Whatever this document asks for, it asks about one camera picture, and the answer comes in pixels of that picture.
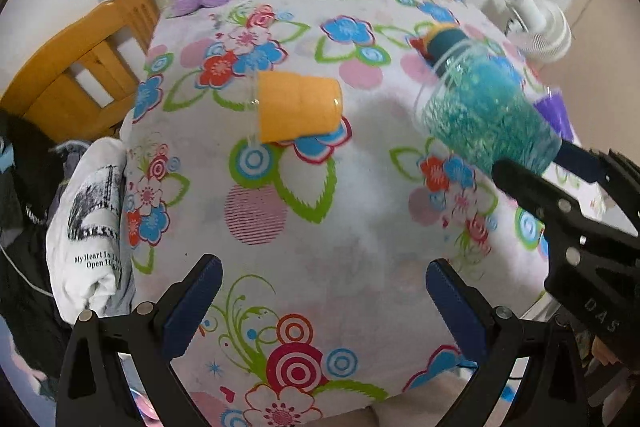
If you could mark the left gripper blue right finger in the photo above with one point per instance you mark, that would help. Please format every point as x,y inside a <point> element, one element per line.
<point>463,309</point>

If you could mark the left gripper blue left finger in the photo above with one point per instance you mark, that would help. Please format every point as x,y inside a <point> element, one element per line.
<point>185,304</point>

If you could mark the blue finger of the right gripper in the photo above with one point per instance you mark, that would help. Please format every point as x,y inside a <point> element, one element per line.
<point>543,199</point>
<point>586,164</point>

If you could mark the teal beaded plastic cup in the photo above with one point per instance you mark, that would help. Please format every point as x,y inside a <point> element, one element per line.
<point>478,111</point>

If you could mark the purple plastic cup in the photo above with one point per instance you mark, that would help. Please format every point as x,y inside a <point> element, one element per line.
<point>552,108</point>

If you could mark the dark teal cup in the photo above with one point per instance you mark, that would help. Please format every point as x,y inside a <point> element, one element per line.
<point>440,39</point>

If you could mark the orange plastic cup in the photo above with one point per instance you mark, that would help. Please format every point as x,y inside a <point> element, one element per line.
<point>286,106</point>

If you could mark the white printed t-shirt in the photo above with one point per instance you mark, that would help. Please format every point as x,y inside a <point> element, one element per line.
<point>87,268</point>

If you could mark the floral tablecloth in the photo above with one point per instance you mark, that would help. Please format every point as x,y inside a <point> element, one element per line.
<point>324,240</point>

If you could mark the white standing fan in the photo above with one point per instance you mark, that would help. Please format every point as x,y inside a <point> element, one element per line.
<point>539,29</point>

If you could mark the black clothes pile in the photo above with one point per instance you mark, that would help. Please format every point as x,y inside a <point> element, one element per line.
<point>30,174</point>

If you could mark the wooden chair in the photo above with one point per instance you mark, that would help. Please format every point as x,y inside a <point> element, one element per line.
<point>77,85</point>

